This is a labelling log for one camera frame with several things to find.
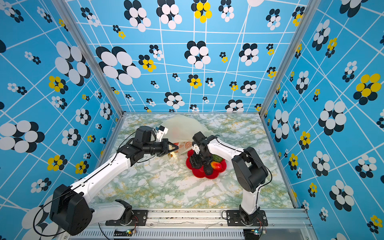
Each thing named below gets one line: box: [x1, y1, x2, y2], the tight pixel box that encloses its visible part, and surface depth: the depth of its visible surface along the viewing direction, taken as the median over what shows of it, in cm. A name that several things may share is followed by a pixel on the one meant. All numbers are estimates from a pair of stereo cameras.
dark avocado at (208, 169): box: [204, 164, 213, 176], surface depth 87 cm
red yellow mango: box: [210, 161, 223, 172], surface depth 88 cm
